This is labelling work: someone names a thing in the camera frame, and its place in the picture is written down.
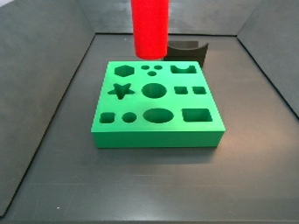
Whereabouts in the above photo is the red cylinder peg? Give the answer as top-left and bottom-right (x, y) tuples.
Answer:
(131, 0), (170, 60)

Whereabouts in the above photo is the green shape sorter block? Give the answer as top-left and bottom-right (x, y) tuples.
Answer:
(91, 61), (226, 148)

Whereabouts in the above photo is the dark grey curved holder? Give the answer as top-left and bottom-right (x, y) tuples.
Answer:
(163, 40), (210, 67)

